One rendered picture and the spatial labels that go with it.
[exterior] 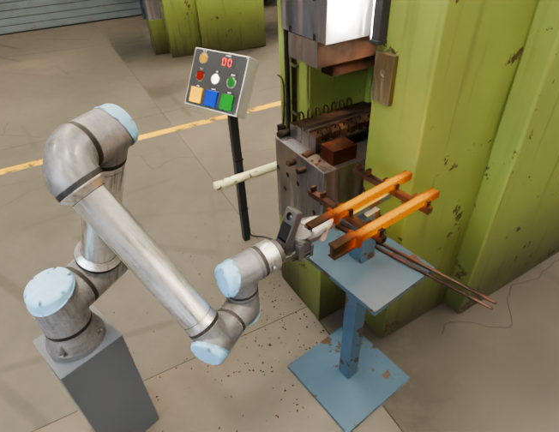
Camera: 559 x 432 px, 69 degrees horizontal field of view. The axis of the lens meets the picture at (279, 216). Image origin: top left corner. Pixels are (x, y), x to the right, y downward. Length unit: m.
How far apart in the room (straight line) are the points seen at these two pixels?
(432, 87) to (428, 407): 1.34
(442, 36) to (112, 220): 1.02
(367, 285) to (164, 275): 0.69
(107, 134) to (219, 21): 5.44
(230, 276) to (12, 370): 1.65
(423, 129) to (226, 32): 5.21
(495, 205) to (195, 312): 1.37
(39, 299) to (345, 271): 0.96
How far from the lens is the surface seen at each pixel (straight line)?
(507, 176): 1.88
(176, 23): 6.39
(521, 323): 2.51
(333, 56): 1.64
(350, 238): 1.12
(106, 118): 1.05
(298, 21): 1.66
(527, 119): 1.77
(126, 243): 0.98
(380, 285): 1.40
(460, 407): 2.11
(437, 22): 1.36
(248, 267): 1.05
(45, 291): 1.44
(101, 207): 0.98
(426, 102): 1.43
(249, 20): 6.52
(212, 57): 2.16
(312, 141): 1.74
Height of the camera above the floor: 1.78
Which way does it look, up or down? 38 degrees down
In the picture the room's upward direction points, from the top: 3 degrees counter-clockwise
